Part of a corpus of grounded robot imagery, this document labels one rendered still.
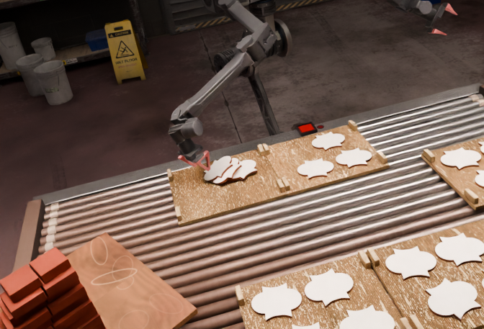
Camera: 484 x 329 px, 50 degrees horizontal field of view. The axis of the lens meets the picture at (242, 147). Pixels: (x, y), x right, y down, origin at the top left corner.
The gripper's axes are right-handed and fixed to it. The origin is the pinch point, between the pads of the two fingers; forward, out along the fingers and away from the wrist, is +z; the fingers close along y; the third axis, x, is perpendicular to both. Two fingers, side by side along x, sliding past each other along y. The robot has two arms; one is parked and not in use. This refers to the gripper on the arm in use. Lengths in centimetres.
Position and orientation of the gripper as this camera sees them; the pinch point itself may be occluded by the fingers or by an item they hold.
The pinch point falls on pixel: (201, 166)
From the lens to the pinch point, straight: 204.0
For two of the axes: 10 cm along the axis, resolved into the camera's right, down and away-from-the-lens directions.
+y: -6.0, -1.2, 7.9
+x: -6.4, 6.6, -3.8
